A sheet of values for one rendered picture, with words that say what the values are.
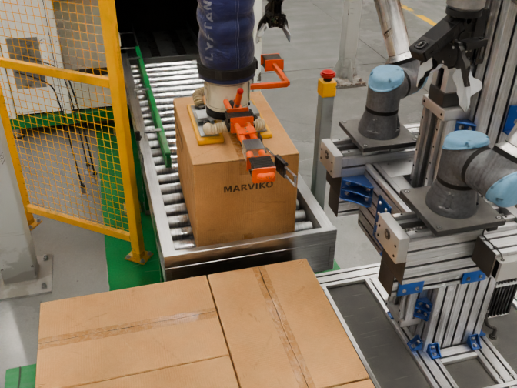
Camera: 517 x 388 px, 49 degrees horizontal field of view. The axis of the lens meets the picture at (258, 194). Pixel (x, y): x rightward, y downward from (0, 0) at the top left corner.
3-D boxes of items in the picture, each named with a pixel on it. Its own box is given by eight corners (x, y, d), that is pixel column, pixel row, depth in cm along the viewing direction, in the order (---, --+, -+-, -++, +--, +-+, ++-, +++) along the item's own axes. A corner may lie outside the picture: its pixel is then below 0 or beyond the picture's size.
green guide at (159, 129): (125, 58, 406) (123, 45, 401) (140, 57, 409) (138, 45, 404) (150, 170, 277) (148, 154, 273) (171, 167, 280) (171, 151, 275)
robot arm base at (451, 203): (459, 187, 177) (466, 159, 172) (488, 215, 165) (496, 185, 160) (415, 194, 174) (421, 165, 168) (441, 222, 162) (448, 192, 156)
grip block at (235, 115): (224, 123, 210) (224, 108, 207) (250, 121, 212) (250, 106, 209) (228, 133, 203) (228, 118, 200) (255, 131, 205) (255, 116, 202)
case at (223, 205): (178, 175, 275) (172, 98, 253) (258, 166, 283) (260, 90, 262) (197, 252, 226) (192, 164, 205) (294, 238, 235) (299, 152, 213)
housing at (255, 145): (241, 152, 192) (240, 139, 190) (260, 149, 193) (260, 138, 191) (245, 162, 186) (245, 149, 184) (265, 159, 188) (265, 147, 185)
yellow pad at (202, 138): (186, 108, 244) (185, 97, 241) (209, 106, 246) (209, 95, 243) (198, 145, 216) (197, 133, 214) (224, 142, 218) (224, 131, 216)
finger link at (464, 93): (491, 105, 120) (481, 61, 120) (471, 109, 118) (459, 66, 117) (481, 108, 123) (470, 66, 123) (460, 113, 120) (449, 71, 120)
